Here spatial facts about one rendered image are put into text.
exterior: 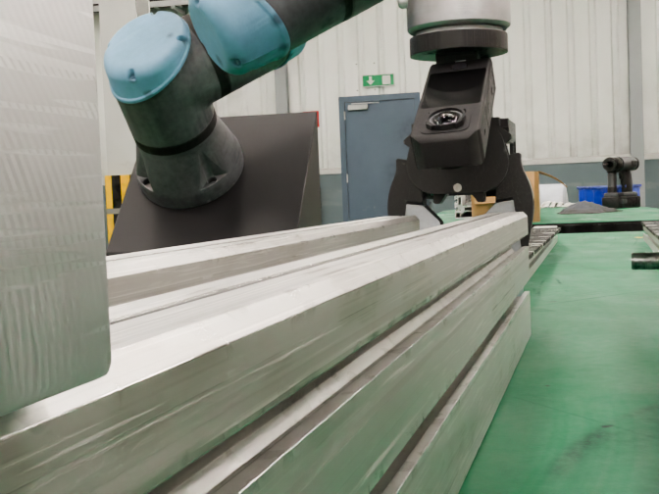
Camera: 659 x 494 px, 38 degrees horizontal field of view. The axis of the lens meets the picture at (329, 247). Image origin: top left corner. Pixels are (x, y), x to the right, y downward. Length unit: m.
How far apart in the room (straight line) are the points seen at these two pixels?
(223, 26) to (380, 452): 0.55
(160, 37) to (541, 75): 10.66
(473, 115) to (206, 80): 0.66
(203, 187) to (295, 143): 0.15
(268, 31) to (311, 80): 11.29
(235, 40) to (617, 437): 0.44
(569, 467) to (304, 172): 1.00
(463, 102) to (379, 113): 11.18
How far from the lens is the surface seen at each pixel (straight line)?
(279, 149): 1.36
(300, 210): 1.27
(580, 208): 3.64
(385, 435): 0.21
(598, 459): 0.37
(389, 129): 11.79
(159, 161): 1.29
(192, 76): 1.23
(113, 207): 7.15
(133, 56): 1.22
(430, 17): 0.69
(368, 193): 11.81
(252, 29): 0.74
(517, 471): 0.35
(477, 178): 0.68
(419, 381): 0.25
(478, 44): 0.69
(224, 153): 1.31
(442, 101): 0.65
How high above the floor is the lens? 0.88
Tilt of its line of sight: 3 degrees down
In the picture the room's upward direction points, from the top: 2 degrees counter-clockwise
